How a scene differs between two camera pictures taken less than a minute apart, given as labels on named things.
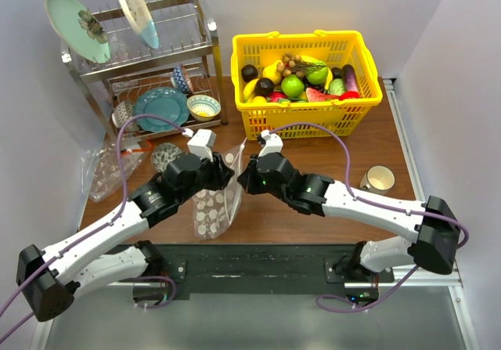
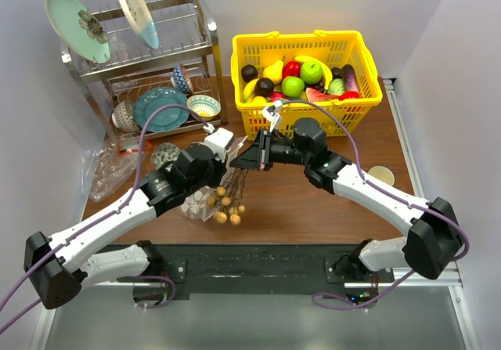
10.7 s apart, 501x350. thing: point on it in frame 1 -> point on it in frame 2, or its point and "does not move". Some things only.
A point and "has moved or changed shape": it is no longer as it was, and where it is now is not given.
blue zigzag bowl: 180,79 does not move
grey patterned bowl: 124,111 does not move
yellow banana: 329,75 does not move
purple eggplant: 350,79 does not move
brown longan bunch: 293,65 -> 228,200
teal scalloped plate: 168,102 does not move
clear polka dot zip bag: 213,211 has moved or changed shape
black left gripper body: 210,176 does not move
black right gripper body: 256,184 -> 278,151
